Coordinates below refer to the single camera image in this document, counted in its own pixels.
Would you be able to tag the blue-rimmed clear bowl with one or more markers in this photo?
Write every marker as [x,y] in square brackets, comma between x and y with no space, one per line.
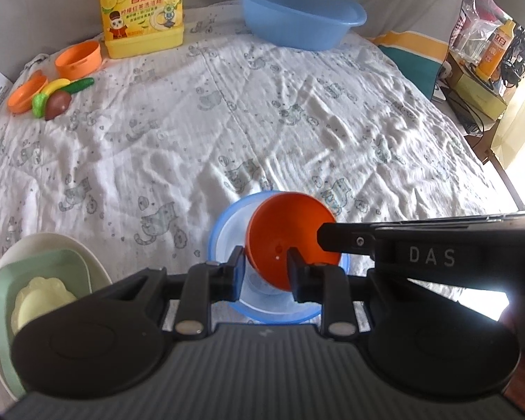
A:
[227,227]

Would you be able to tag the yellow detergent bottle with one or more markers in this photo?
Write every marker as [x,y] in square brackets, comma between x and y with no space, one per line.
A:
[138,13]

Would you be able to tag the white printed blanket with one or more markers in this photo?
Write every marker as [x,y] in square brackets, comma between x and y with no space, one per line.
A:
[201,131]

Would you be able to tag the clear plastic bag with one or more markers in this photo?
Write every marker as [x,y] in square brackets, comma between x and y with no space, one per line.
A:
[477,22]

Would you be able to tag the toy banana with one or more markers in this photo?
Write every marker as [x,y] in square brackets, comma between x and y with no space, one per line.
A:
[52,86]

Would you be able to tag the white oval plate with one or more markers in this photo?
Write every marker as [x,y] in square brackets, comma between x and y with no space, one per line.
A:
[48,245]

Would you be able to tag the striped teal and yellow cloth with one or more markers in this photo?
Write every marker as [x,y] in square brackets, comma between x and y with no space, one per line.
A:
[415,57]

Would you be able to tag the yellow cardboard box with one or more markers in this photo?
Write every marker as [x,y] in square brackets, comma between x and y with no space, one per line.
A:
[481,94]

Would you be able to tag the toy cucumber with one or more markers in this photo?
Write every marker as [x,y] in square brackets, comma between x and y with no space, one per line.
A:
[78,85]

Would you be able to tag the light orange bowl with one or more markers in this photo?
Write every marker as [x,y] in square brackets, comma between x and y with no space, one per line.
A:
[76,59]

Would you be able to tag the green toy vegetable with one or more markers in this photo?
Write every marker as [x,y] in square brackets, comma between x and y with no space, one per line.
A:
[39,106]

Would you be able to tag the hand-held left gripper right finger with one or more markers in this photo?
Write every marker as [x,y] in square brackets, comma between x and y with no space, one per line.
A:
[295,278]

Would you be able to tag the brown toy fruit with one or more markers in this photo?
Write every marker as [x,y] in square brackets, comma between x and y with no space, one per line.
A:
[57,105]

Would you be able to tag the blue plastic basin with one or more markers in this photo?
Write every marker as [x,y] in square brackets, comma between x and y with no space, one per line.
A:
[297,13]

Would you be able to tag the small pale yellow plate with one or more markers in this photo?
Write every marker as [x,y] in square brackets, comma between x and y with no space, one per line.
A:
[39,302]

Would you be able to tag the green square plate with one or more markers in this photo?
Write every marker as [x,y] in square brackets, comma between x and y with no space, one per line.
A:
[48,267]

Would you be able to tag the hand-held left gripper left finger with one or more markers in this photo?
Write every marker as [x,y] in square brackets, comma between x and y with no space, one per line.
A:
[237,273]

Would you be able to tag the orange shallow dish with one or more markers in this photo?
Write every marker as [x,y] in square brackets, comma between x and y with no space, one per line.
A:
[24,94]

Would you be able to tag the dark orange bowl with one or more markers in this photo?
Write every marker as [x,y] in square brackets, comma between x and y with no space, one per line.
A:
[284,227]

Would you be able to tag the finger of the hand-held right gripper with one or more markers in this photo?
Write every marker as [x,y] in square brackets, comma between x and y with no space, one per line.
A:
[345,238]

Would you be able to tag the wooden side table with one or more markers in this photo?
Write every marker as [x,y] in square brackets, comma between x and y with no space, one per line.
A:
[485,140]

